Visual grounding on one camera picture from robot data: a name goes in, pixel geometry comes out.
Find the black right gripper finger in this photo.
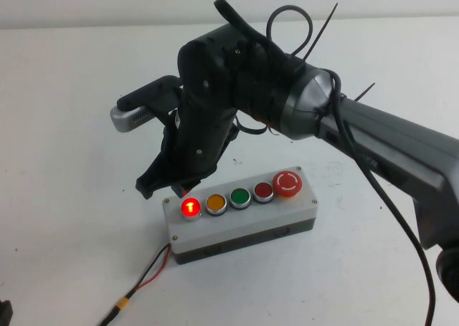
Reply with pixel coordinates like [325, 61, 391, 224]
[135, 153, 181, 201]
[171, 164, 219, 198]

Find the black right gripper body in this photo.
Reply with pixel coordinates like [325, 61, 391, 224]
[165, 23, 254, 181]

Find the red dome light button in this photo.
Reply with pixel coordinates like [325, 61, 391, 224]
[180, 196, 203, 222]

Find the yellow round push button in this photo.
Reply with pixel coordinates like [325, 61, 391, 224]
[204, 193, 228, 218]

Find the green round push button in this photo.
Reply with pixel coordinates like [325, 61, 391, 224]
[229, 187, 252, 211]

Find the grey push-button control box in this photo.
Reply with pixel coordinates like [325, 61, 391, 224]
[161, 166, 318, 266]

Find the dark red round push button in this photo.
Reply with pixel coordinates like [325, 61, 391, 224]
[252, 181, 275, 204]

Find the red mushroom emergency stop button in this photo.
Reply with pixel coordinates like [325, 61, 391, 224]
[272, 169, 302, 200]

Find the black zip tie under wrist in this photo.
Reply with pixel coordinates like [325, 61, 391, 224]
[235, 119, 278, 138]

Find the black looped zip tie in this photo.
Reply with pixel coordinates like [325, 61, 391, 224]
[266, 2, 339, 61]

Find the black short zip tie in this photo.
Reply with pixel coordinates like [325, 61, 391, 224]
[354, 82, 377, 102]

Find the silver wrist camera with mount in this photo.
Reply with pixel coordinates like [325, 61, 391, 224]
[110, 75, 181, 133]

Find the thin black wire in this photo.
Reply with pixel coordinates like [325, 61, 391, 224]
[129, 244, 172, 298]

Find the thin red wire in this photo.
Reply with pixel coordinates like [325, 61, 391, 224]
[133, 247, 171, 293]

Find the black sheathed power cable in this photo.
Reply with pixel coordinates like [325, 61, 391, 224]
[96, 305, 123, 326]

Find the black camera cable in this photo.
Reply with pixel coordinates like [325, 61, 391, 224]
[213, 0, 437, 326]

